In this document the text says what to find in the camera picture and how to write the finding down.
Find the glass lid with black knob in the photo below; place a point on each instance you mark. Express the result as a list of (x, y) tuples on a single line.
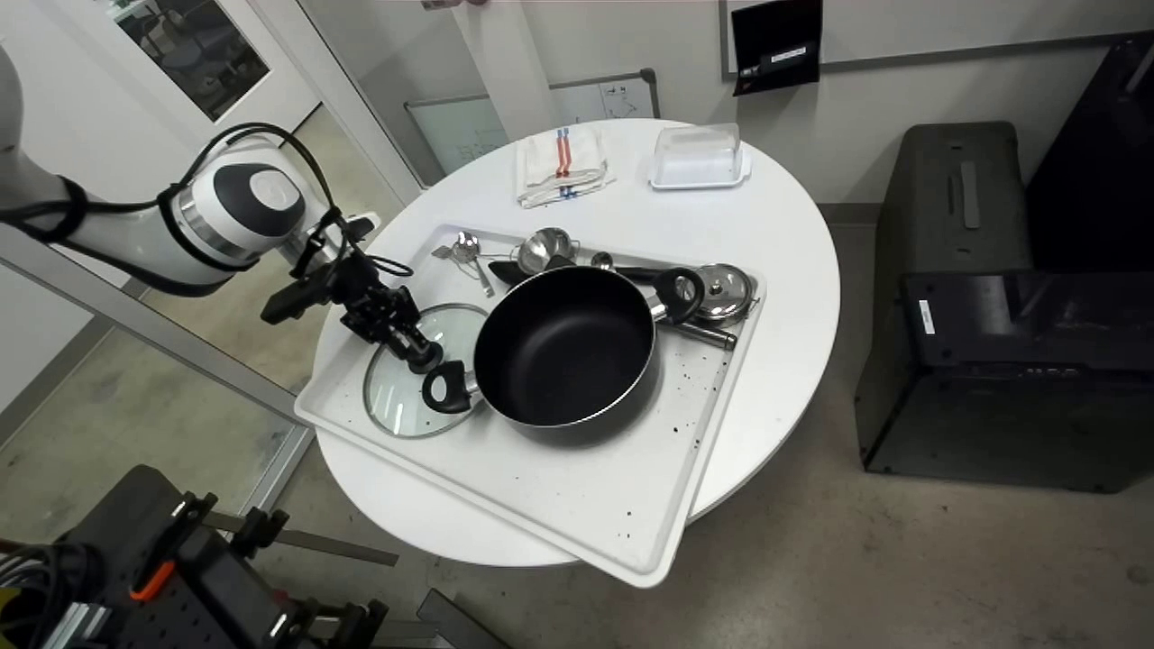
[(389, 403)]

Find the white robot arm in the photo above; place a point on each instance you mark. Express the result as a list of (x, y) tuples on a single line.
[(204, 221)]

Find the black cabinet box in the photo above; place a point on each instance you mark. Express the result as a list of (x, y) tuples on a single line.
[(961, 363)]

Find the dark wall poster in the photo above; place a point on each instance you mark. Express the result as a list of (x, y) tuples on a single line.
[(191, 48)]

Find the small white board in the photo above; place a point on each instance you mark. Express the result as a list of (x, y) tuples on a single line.
[(608, 99)]

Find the black wall mounted device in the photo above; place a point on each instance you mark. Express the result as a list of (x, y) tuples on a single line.
[(776, 40)]

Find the black cooking pot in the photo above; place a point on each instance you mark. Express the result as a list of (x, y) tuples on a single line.
[(563, 349)]

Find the metal ladle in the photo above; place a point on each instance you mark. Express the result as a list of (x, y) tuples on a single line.
[(548, 247)]

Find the grey framed glass panel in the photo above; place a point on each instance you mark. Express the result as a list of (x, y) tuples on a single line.
[(455, 130)]

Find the clear plastic lidded container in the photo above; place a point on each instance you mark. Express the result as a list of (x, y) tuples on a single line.
[(697, 164)]

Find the black equipment cart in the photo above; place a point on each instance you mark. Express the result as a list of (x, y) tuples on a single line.
[(182, 599)]

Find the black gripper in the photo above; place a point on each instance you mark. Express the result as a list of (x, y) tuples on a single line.
[(364, 292)]

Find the black leaning panel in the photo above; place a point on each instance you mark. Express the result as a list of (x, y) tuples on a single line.
[(1101, 157)]

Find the grey metal frame rail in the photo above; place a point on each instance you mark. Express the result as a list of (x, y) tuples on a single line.
[(146, 325)]

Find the small round steel lid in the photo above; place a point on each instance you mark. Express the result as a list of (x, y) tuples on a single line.
[(722, 292)]

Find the small metal spoon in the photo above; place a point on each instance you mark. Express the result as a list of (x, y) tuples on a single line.
[(466, 247)]

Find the white plastic tray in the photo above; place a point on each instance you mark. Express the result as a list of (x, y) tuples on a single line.
[(577, 492)]

